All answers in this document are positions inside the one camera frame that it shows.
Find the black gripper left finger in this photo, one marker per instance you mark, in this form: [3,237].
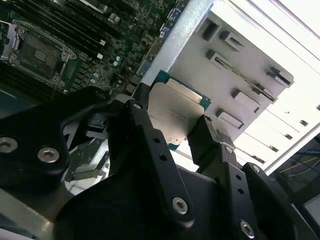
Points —
[172,182]

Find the metal socket cover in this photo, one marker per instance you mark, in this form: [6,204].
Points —
[13,42]

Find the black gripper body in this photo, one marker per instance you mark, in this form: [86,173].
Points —
[112,212]

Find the silver-topped CPU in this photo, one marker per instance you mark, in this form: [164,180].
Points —
[175,112]

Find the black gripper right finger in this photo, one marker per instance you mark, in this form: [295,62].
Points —
[232,180]

